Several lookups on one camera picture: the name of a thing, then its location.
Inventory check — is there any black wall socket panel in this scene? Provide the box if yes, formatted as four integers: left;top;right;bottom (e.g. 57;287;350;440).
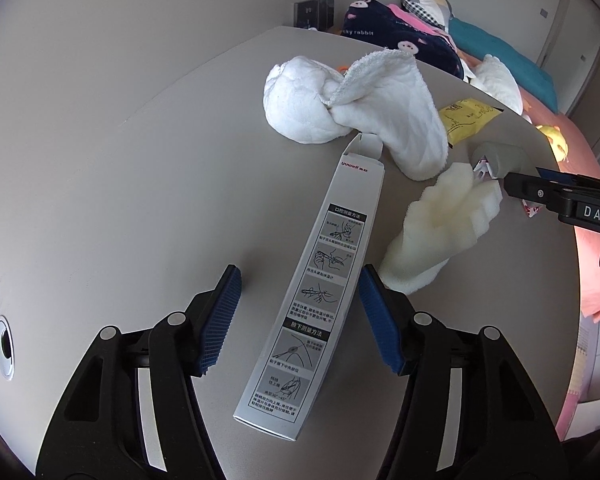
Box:
293;0;335;31

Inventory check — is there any small pink paper wrapper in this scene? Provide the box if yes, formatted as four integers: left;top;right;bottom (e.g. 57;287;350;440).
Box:
472;159;542;219

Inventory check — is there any white foam block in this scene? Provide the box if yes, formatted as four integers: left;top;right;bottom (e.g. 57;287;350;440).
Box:
379;164;504;297

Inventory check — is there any checked patchwork pillow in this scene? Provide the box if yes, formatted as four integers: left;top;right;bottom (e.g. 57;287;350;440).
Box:
400;0;455;29

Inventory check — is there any grey foam corner guard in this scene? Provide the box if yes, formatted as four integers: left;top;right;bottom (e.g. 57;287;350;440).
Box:
470;140;532;179

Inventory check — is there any pink cloth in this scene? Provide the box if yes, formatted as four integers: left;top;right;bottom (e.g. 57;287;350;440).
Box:
387;3;456;50

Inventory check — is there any yellow plastic packet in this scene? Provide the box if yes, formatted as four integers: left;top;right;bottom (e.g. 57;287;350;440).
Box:
437;98;504;147

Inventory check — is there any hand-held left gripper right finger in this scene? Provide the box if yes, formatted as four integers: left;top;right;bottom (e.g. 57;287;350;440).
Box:
357;264;567;480

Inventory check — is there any white goose plush toy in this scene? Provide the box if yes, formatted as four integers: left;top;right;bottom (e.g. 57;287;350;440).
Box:
466;54;524;117

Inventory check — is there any navy printed blanket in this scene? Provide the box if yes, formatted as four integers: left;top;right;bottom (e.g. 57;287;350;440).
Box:
341;0;467;82

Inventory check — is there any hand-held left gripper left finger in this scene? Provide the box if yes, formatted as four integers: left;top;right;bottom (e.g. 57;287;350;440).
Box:
35;265;244;480

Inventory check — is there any yellow chick plush toy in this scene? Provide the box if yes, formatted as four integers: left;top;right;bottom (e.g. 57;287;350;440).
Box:
536;124;569;162

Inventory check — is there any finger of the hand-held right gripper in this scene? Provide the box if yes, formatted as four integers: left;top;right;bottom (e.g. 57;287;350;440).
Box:
502;171;562;220
535;168;600;189

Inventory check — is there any metal cable grommet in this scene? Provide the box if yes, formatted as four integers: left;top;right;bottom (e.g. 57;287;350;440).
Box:
0;315;16;380

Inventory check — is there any long white printed box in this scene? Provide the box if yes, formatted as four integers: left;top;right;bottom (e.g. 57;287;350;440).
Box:
232;132;387;443

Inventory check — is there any white quilted towel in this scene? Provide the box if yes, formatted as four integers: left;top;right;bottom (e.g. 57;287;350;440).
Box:
263;49;452;182

